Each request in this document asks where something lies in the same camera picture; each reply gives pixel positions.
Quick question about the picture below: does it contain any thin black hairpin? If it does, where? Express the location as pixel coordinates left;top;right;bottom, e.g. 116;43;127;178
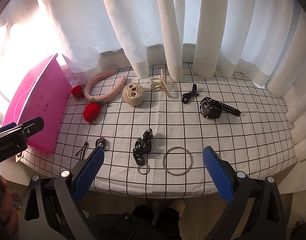
75;141;89;160

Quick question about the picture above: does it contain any large silver bangle ring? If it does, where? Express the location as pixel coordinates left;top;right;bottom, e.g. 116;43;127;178
162;146;194;176

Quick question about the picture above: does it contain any black lanyard keychain with ring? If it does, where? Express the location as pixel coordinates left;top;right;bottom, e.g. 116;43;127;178
133;128;154;175

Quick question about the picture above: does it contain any person's left hand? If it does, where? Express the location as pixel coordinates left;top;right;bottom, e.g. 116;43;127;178
0;176;19;239

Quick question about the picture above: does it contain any pink plastic tub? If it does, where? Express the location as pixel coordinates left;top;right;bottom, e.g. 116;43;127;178
2;54;72;153

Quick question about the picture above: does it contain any pink fuzzy strawberry headband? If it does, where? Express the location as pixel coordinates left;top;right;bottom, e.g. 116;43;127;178
71;70;127;123

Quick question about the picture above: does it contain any black grid white tablecloth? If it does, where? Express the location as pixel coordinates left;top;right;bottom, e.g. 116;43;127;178
22;63;296;198

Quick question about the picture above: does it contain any black ribbon bow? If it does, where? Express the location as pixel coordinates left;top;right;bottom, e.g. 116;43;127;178
182;83;199;104

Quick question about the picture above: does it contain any beige plush face hair clip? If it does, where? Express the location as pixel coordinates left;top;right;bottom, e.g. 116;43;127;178
122;82;145;107

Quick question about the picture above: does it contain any pearl claw hair clip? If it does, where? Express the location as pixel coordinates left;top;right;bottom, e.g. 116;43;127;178
150;69;171;98

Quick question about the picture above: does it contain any white curtain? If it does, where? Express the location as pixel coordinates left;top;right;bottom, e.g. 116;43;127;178
0;0;306;161

